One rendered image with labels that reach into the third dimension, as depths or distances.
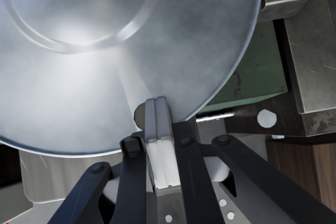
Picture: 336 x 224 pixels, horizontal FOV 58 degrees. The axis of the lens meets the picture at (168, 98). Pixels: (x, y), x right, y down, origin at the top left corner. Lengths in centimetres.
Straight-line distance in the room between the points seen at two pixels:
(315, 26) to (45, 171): 35
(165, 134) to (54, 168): 12
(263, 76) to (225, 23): 15
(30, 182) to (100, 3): 15
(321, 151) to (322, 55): 35
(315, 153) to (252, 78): 38
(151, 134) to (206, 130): 86
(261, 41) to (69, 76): 24
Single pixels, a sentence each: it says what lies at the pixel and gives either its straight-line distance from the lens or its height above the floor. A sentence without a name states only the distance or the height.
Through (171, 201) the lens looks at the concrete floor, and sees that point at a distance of 104.
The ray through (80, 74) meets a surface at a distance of 25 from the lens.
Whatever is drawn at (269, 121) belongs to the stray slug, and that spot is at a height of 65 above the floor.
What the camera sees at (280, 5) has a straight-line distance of 37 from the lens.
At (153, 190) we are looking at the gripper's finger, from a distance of 16.
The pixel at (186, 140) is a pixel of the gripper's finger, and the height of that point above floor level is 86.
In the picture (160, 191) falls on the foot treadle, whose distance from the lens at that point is 87.
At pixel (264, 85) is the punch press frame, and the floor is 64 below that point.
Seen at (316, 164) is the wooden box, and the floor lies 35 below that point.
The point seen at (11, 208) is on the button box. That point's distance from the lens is 52.
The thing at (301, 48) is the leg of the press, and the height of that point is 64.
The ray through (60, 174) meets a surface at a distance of 25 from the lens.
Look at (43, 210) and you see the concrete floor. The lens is 114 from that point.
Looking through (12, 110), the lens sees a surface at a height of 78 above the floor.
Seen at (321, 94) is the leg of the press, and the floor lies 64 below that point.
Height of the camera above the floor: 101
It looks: 84 degrees down
